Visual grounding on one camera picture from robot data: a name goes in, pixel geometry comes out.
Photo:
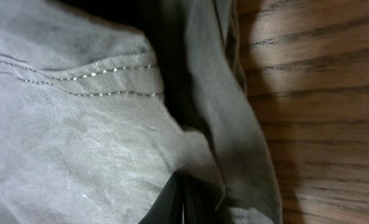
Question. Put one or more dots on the grey shorts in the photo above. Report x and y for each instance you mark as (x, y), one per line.
(128, 112)

